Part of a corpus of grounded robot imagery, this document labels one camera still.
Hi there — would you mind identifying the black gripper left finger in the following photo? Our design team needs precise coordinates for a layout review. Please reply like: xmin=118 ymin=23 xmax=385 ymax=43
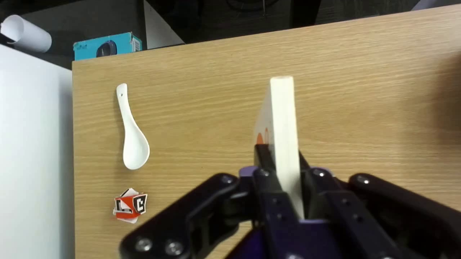
xmin=120 ymin=142 xmax=308 ymax=259

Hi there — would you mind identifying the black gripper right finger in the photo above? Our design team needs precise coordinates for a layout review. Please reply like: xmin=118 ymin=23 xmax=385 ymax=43
xmin=298 ymin=152 xmax=461 ymax=259

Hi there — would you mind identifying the white red box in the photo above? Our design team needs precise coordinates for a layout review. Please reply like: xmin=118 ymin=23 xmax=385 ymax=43
xmin=251 ymin=75 xmax=307 ymax=220

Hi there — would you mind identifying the teal product box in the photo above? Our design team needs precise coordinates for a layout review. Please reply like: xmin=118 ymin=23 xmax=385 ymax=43
xmin=72 ymin=31 xmax=144 ymax=62

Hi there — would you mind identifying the small red white black card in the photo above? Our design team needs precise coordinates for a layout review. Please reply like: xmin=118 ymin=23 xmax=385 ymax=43
xmin=111 ymin=187 xmax=150 ymax=226

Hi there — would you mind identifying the white ceramic spoon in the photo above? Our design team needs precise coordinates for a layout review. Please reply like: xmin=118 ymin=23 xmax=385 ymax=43
xmin=115 ymin=82 xmax=151 ymax=171

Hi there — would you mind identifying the white cabinet side panel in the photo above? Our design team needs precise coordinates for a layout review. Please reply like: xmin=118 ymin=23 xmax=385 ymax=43
xmin=143 ymin=1 xmax=187 ymax=50

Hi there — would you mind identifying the white paper roll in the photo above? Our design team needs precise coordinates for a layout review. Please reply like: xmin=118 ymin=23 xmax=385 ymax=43
xmin=0 ymin=13 xmax=53 ymax=54

